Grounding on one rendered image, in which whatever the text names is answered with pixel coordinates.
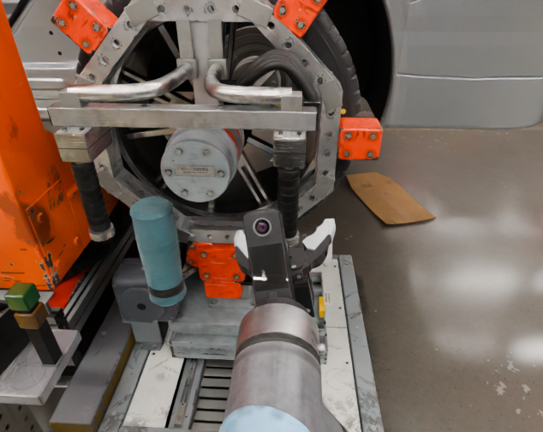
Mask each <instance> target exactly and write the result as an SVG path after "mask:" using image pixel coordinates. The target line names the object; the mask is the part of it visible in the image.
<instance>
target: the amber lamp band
mask: <svg viewBox="0 0 543 432"><path fill-rule="evenodd" d="M47 316H48V312H47V310H46V308H45V305H44V303H43V302H39V305H38V306H37V307H36V309H35V310H34V311H33V312H32V313H31V314H17V313H16V312H15V314H14V317H15V319H16V321H17V323H18V325H19V327H20V328H25V329H39V328H40V327H41V325H42V324H43V323H44V321H45V319H46V318H47Z"/></svg>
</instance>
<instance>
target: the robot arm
mask: <svg viewBox="0 0 543 432"><path fill-rule="evenodd" d="M243 226H244V231H245V234H244V231H243V230H240V231H237V232H236V235H235V239H234V241H235V251H236V259H237V263H238V266H239V268H240V269H241V271H242V272H243V273H244V274H246V275H250V277H251V278H252V282H253V288H254V298H255V303H256V304H257V305H256V306H255V307H254V308H253V309H252V310H250V311H249V312H248V313H247V314H246V315H245V316H244V317H243V318H242V322H241V325H240V327H239V333H238V337H237V342H236V350H235V361H234V365H233V370H232V375H231V379H230V388H229V393H228V398H227V403H226V407H225V413H224V420H223V423H222V425H221V427H220V430H219V432H348V430H347V429H346V428H344V426H343V425H342V424H341V423H340V422H339V421H338V420H337V419H336V418H335V416H334V415H333V414H332V413H331V412H330V411H329V410H328V409H327V408H326V407H325V405H324V402H323V399H322V384H321V367H320V357H319V353H324V352H325V344H320V343H319V329H318V326H317V324H316V322H315V321H314V319H313V317H315V316H314V290H313V281H312V280H311V277H310V271H311V270H312V269H313V268H316V267H319V266H320V265H321V264H323V266H324V267H327V266H328V265H329V264H330V263H331V258H332V240H333V238H334V235H335V231H336V225H335V220H334V219H324V222H323V224H322V225H320V226H319V227H317V229H316V232H315V233H314V234H313V235H311V236H308V237H306V238H305V239H304V240H303V241H302V243H303V248H304V250H303V249H299V248H294V247H290V248H288V246H287V242H286V237H285V232H284V227H283V216H282V214H281V212H280V211H279V210H277V209H276V208H267V209H260V210H255V211H250V212H248V213H246V214H245V215H244V216H243ZM307 309H310V312H309V313H308V312H307Z"/></svg>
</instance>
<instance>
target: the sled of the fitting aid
mask: <svg viewBox="0 0 543 432"><path fill-rule="evenodd" d="M310 277H311V280H312V281H313V290H314V316H315V317H313V319H314V321H315V322H316V324H317V326H318V329H319V343H320V344H325V352H324V353H319V357H320V364H326V361H327V354H328V342H327V331H326V320H325V298H324V289H323V278H322V272H310ZM237 337H238V334H227V333H190V332H172V334H171V337H170V342H169V343H170V350H171V354H172V357H185V358H204V359H222V360H235V350H236V342H237Z"/></svg>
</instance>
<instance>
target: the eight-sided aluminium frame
mask: <svg viewBox="0 0 543 432"><path fill-rule="evenodd" d="M236 5H237V6H238V7H239V10H238V9H237V8H236ZM212 6H213V7H214V8H213V7H212ZM274 6H275V5H273V4H271V3H270V2H269V1H268V0H131V1H130V3H129V4H128V6H127V7H125V8H124V11H123V12H122V14H121V16H120V17H119V19H118V20H117V22H116V23H115V25H114V26H113V28H112V29H111V30H110V32H109V33H108V35H107V36H106V37H105V39H104V41H103V42H102V44H101V45H100V47H99V48H98V49H97V50H96V52H95V53H94V55H93V56H92V58H91V59H90V61H89V62H88V64H87V66H86V67H85V68H84V69H83V71H82V72H81V74H80V75H77V80H76V81H75V83H74V84H108V83H109V81H110V80H111V78H112V77H113V76H114V74H115V73H116V72H117V71H118V70H119V68H120V67H121V66H122V64H123V63H124V61H125V60H126V59H127V57H128V55H129V54H130V53H131V51H132V50H133V49H134V48H135V47H136V45H137V44H138V43H139V41H140V40H141V38H142V37H143V36H144V34H145V33H146V31H147V30H148V28H149V27H150V26H151V25H152V24H153V22H154V21H176V19H189V20H190V21H208V20H222V21H231V22H252V23H253V24H254V25H255V26H256V27H257V28H258V29H259V30H260V31H261V32H262V33H263V34H264V35H265V37H266V38H267V39H268V40H269V41H270V42H271V43H272V44H273V45H274V47H275V48H276V49H283V50H286V51H290V52H292V53H294V54H295V55H296V56H297V57H298V58H299V59H300V61H301V63H302V64H303V66H304V67H305V69H306V71H307V73H308V75H309V77H310V79H311V81H312V83H313V85H314V87H317V88H318V89H319V96H320V99H319V100H320V112H319V123H318V136H317V148H316V161H315V173H314V174H313V175H312V176H310V177H309V178H308V179H306V180H305V181H304V182H303V183H301V184H300V187H299V205H298V218H299V217H301V216H302V215H303V214H304V213H305V212H306V211H308V210H309V209H310V208H312V207H313V206H314V205H316V204H317V203H318V202H320V201H321V200H322V199H323V200H324V199H325V198H326V197H327V196H328V195H329V194H330V193H331V192H332V191H333V187H334V182H335V170H336V161H337V144H338V135H339V126H340V117H341V109H342V106H343V103H342V100H343V89H342V86H341V83H340V81H339V80H338V79H337V78H336V77H335V75H334V74H333V73H332V71H330V70H329V69H328V68H327V67H326V66H325V65H324V64H323V62H322V61H321V60H320V59H319V58H318V57H317V55H316V54H315V53H314V52H313V51H312V50H311V48H310V47H309V46H308V45H307V44H306V43H305V41H304V40H303V39H302V38H300V39H299V38H297V37H296V36H295V35H294V34H293V33H292V32H291V31H290V30H289V29H288V28H287V27H286V26H285V25H284V24H283V23H282V22H280V21H279V20H278V19H276V18H275V17H274V16H273V15H272V13H273V8H274ZM270 21H271V22H273V23H274V26H271V25H270V23H269V22H270ZM286 41H290V42H291V43H289V44H288V43H286ZM303 59H306V60H304V61H303ZM110 128H111V130H110V132H111V136H112V140H113V141H112V143H111V144H110V145H109V146H108V147H107V148H106V149H105V150H104V151H103V152H102V153H101V154H100V155H99V156H98V157H97V158H96V159H95V160H94V164H95V169H96V171H97V174H98V180H99V184H100V186H101V187H103V188H104V189H105V190H106V191H107V192H108V194H112V195H114V196H115V197H116V198H117V199H118V200H120V201H121V202H123V203H124V204H125V205H127V206H128V207H130V208H131V207H132V206H133V205H134V204H135V203H136V202H137V201H139V200H141V199H144V198H147V197H152V196H158V197H161V196H160V195H158V194H157V193H155V192H154V191H153V190H152V189H150V188H149V187H147V186H146V185H145V184H144V183H143V182H142V181H141V180H139V179H138V178H137V177H135V176H134V175H133V174H131V173H130V172H129V171H127V170H126V169H125V168H124V167H123V164H122V157H121V154H120V149H119V146H118V142H117V138H116V131H115V127H110ZM142 193H143V194H142ZM173 214H174V218H175V222H176V230H177V235H178V241H179V242H183V243H187V242H188V240H189V241H194V242H199V243H235V241H234V239H235V235H236V232H237V231H240V230H243V231H244V226H243V218H226V217H198V216H186V215H184V214H182V213H181V212H180V211H178V210H177V209H176V208H174V207H173ZM244 234H245V231H244Z"/></svg>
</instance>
